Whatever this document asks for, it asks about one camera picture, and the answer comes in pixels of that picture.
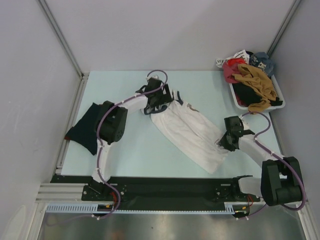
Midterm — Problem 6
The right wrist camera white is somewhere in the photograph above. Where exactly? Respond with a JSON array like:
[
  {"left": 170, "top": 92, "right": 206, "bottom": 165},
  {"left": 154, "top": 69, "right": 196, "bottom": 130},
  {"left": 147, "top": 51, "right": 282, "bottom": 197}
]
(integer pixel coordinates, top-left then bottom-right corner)
[{"left": 242, "top": 120, "right": 250, "bottom": 130}]

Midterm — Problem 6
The aluminium frame post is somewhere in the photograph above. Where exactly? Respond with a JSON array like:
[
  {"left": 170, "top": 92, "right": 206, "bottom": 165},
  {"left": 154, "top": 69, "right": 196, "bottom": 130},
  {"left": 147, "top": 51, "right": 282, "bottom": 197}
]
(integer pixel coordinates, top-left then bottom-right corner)
[
  {"left": 37, "top": 0, "right": 85, "bottom": 77},
  {"left": 267, "top": 0, "right": 304, "bottom": 58}
]

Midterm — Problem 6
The right aluminium frame post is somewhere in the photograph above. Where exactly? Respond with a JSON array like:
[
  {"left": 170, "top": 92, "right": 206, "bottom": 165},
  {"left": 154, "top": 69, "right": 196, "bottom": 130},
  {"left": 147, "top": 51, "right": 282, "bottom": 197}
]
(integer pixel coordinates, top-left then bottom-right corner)
[{"left": 267, "top": 0, "right": 304, "bottom": 58}]

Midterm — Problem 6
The left aluminium frame post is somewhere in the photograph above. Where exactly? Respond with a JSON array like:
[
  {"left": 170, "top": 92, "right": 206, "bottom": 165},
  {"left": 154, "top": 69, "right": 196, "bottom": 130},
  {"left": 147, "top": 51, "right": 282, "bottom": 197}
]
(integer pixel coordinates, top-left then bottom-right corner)
[{"left": 37, "top": 0, "right": 85, "bottom": 77}]

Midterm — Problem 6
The black garment in basket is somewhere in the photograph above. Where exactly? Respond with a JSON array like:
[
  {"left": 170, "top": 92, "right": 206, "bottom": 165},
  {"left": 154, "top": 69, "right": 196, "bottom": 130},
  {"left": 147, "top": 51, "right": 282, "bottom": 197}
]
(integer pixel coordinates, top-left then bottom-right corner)
[{"left": 232, "top": 82, "right": 283, "bottom": 112}]

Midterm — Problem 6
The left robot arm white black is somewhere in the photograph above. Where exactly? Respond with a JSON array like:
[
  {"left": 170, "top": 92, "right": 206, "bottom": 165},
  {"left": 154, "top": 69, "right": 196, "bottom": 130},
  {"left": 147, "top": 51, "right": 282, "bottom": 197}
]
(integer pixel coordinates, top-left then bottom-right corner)
[{"left": 91, "top": 77, "right": 173, "bottom": 200}]

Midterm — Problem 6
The navy tank top red trim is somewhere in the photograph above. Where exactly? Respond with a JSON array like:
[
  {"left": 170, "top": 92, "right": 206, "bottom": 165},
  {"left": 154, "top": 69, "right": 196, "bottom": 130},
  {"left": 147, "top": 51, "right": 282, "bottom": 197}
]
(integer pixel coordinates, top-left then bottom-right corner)
[{"left": 64, "top": 103, "right": 102, "bottom": 156}]

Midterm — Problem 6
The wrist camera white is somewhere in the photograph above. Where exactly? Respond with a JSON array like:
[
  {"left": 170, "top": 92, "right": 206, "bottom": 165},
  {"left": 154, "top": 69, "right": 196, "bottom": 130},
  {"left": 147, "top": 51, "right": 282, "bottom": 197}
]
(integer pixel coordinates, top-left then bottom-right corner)
[
  {"left": 242, "top": 120, "right": 250, "bottom": 130},
  {"left": 146, "top": 74, "right": 160, "bottom": 81}
]

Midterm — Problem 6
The white tank top navy trim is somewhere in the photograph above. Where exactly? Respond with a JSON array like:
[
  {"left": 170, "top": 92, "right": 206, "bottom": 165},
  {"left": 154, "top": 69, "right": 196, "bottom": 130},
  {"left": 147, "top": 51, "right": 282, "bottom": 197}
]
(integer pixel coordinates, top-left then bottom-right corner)
[{"left": 144, "top": 90, "right": 228, "bottom": 174}]

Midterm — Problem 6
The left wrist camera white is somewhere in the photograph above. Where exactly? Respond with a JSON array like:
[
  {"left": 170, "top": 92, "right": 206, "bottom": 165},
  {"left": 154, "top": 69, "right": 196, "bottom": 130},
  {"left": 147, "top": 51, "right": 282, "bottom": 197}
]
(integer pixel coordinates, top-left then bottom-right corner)
[{"left": 146, "top": 74, "right": 160, "bottom": 81}]

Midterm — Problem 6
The blue denim printed garment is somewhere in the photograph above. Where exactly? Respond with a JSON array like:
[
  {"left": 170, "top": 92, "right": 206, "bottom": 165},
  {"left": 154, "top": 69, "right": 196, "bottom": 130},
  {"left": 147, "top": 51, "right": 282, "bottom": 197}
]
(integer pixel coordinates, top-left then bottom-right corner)
[{"left": 249, "top": 52, "right": 275, "bottom": 77}]

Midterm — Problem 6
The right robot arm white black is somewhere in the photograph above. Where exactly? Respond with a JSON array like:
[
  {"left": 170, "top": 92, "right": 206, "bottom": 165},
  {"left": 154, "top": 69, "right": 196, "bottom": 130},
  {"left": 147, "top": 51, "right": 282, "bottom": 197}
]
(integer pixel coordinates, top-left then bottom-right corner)
[{"left": 218, "top": 112, "right": 307, "bottom": 211}]

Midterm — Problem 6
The white slotted cable duct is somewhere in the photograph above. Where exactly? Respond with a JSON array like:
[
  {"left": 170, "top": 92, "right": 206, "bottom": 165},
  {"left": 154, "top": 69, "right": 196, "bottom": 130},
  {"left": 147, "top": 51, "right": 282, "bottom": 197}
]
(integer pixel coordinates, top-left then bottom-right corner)
[{"left": 46, "top": 203, "right": 250, "bottom": 215}]

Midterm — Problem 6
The white plastic laundry basket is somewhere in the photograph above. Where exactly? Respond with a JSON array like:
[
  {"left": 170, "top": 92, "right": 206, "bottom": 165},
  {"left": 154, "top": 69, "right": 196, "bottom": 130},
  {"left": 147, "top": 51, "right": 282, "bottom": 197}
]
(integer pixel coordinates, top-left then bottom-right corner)
[{"left": 228, "top": 75, "right": 286, "bottom": 112}]

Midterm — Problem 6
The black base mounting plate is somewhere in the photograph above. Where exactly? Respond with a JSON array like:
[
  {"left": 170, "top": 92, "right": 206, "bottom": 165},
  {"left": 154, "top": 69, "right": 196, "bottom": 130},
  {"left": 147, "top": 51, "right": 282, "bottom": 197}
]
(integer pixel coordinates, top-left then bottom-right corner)
[{"left": 51, "top": 174, "right": 261, "bottom": 210}]

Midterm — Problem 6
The white printed garment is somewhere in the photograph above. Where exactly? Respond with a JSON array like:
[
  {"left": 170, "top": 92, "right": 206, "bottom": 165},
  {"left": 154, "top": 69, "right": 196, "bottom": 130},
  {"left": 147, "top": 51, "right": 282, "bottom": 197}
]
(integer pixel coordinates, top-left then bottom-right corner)
[{"left": 215, "top": 50, "right": 250, "bottom": 68}]

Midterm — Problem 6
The red pink garment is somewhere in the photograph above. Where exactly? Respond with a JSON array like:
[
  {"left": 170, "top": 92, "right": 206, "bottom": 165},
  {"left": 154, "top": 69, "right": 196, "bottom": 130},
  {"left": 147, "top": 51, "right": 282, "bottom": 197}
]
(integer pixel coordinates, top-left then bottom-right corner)
[{"left": 222, "top": 58, "right": 246, "bottom": 84}]

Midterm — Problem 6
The tan brown garment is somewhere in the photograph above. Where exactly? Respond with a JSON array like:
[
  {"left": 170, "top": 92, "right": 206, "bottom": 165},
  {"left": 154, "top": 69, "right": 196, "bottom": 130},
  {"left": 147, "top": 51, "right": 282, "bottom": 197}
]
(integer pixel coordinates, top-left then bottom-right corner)
[{"left": 232, "top": 63, "right": 278, "bottom": 112}]

